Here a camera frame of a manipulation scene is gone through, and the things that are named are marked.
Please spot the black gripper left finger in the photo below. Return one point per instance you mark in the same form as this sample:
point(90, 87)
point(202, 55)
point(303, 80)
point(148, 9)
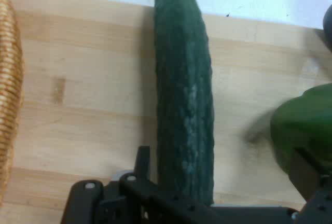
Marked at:
point(109, 203)

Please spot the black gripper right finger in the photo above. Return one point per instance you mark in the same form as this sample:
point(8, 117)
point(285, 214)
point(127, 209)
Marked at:
point(319, 203)

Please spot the green bell pepper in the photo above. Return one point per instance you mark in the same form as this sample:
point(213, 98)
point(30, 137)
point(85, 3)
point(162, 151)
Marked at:
point(303, 120)

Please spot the wooden cutting board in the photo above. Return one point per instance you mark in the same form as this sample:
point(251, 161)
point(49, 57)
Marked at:
point(90, 84)

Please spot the long dark green cucumber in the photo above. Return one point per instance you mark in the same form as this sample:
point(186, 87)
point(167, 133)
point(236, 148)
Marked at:
point(181, 84)

